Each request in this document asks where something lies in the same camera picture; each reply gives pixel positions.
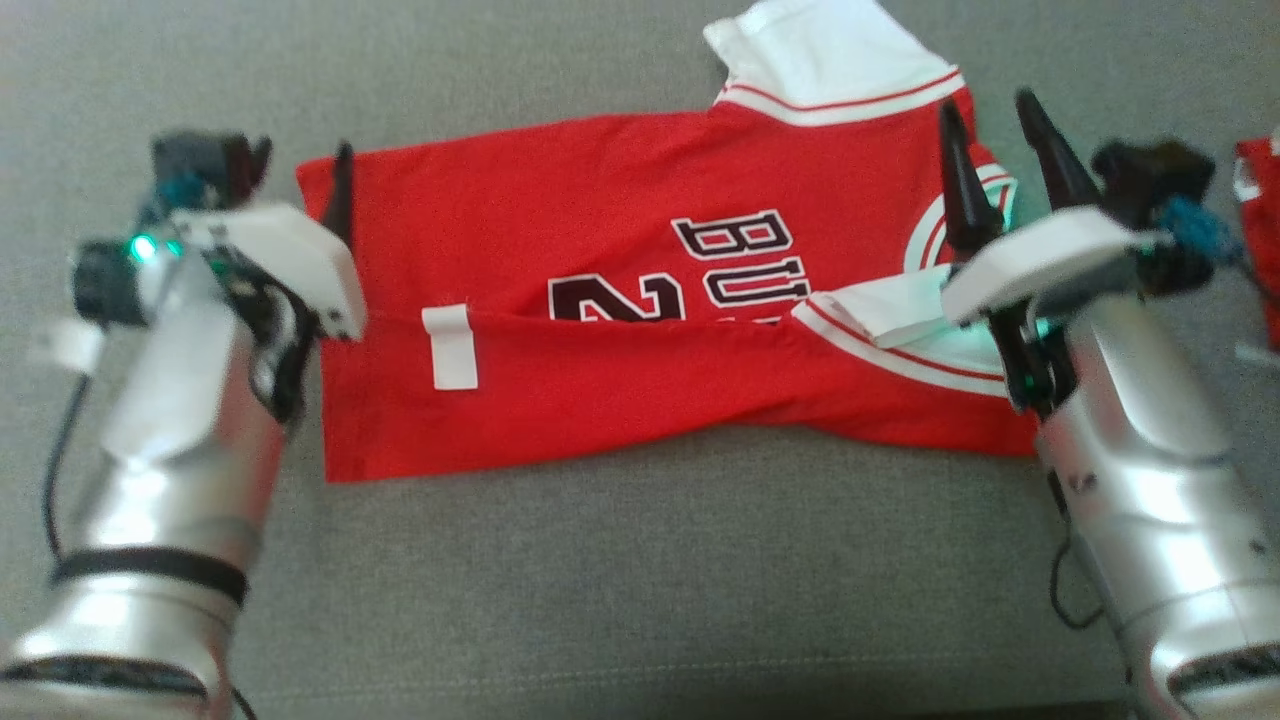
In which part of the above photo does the red shorts white waistband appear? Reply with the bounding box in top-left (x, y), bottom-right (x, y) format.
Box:
top-left (1235, 135), bottom-right (1280, 351)

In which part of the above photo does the blue left camera connector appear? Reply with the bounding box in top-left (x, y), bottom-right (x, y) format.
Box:
top-left (160, 170), bottom-right (213, 207)

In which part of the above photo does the red basketball jersey shirt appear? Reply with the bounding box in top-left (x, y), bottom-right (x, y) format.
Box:
top-left (297, 0), bottom-right (1041, 484)

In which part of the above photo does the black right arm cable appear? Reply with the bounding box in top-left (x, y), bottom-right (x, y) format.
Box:
top-left (1048, 470), bottom-right (1107, 631)

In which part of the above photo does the blue right camera connector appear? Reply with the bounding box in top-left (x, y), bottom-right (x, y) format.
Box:
top-left (1160, 195), bottom-right (1243, 267)

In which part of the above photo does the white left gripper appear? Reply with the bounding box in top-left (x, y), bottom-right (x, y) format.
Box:
top-left (170, 137), bottom-right (368, 341)

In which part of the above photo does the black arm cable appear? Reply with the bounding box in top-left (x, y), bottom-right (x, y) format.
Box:
top-left (1048, 470), bottom-right (1107, 631)
top-left (42, 370), bottom-right (93, 563)

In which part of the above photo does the grey sofa seat cushion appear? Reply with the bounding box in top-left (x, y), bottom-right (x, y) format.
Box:
top-left (0, 0), bottom-right (1280, 720)

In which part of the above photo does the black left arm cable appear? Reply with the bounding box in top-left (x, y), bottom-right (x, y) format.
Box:
top-left (42, 370), bottom-right (93, 563)

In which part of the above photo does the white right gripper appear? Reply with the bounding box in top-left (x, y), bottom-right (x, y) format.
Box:
top-left (938, 88), bottom-right (1171, 326)

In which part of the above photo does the blue camera connector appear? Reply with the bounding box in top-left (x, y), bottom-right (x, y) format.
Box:
top-left (1160, 195), bottom-right (1243, 267)
top-left (160, 170), bottom-right (213, 207)

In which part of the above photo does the white left cable tag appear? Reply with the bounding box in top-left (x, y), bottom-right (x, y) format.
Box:
top-left (30, 320), bottom-right (106, 372)

